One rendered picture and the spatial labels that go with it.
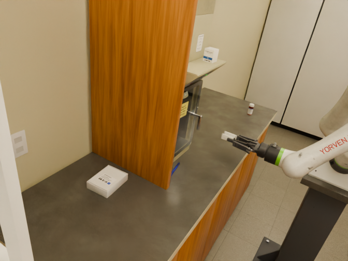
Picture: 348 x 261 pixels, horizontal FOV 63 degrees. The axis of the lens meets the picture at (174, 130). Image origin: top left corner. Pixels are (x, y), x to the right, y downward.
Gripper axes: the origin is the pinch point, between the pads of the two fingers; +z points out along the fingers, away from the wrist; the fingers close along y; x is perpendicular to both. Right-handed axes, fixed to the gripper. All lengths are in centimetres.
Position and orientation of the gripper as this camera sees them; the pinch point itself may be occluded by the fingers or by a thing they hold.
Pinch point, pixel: (228, 136)
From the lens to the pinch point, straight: 150.7
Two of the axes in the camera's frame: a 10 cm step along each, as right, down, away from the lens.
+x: -1.3, 8.7, 4.8
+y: -5.2, 3.5, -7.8
